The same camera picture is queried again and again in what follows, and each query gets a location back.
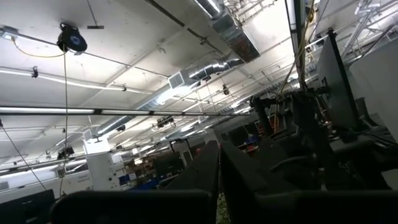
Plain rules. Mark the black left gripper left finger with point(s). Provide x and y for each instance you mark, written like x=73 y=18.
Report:
x=140 y=207

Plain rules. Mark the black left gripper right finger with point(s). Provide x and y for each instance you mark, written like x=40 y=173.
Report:
x=311 y=208

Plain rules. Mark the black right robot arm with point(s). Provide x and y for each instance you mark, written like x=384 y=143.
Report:
x=298 y=109

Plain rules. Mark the white electrical cabinet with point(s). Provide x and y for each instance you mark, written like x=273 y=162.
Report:
x=102 y=171

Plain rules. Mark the black rig light bar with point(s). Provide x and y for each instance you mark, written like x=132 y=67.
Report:
x=46 y=110

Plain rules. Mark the white partition panel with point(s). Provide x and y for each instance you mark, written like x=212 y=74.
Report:
x=376 y=81

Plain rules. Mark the black overhead rig camera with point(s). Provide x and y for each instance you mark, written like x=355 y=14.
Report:
x=164 y=122

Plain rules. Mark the black rig frame post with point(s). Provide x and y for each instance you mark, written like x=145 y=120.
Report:
x=300 y=31

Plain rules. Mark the silver air duct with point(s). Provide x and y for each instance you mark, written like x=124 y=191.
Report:
x=236 y=37

